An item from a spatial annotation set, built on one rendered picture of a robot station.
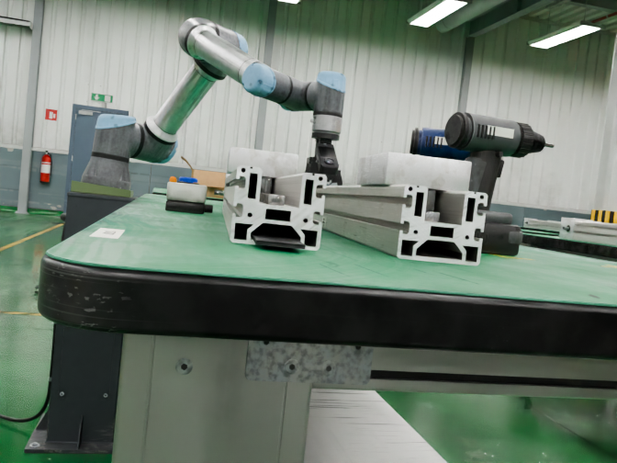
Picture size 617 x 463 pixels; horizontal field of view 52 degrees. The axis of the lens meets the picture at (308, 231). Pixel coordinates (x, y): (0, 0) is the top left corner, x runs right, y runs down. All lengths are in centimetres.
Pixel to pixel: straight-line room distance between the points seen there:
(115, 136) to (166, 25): 1087
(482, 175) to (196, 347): 64
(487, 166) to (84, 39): 1202
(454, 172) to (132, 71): 1199
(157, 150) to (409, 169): 143
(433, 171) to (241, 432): 42
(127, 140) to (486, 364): 163
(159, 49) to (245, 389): 1229
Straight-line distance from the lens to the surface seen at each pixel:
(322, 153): 156
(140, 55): 1274
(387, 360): 57
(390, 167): 80
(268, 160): 102
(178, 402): 54
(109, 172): 205
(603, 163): 966
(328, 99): 160
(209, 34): 181
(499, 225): 105
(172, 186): 134
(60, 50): 1287
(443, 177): 82
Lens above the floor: 84
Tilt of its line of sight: 3 degrees down
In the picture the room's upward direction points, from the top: 6 degrees clockwise
